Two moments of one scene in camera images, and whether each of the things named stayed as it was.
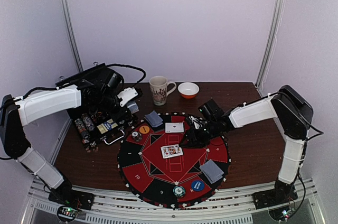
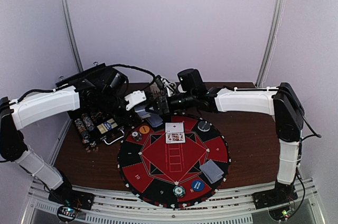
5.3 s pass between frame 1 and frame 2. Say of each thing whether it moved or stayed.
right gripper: moved
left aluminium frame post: stayed
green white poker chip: stayed
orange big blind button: stayed
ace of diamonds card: stayed
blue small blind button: stayed
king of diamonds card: moved
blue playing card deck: moved
